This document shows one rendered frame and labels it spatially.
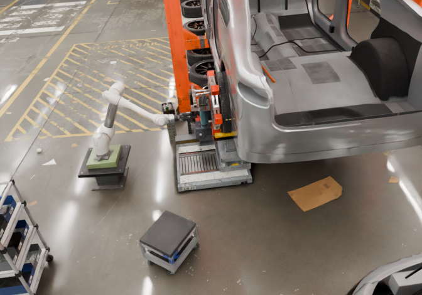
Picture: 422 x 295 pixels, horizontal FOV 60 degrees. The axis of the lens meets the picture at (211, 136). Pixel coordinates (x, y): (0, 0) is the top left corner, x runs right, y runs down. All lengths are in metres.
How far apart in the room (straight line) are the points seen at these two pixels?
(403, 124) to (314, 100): 0.94
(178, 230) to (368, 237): 1.78
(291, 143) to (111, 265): 1.98
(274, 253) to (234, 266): 0.39
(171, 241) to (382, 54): 2.67
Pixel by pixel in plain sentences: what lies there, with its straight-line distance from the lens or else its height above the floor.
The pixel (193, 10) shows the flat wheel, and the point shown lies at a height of 0.44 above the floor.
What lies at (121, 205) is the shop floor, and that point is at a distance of 4.16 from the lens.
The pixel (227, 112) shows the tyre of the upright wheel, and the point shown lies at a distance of 3.64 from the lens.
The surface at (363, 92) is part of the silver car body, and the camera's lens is 4.05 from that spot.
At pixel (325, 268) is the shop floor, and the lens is 3.54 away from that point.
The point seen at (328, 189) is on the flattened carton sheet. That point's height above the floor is 0.01.
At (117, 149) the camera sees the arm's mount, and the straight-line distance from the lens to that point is 4.33.
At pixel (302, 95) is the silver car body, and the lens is 3.84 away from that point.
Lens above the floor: 2.86
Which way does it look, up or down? 36 degrees down
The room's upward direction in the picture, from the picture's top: 5 degrees counter-clockwise
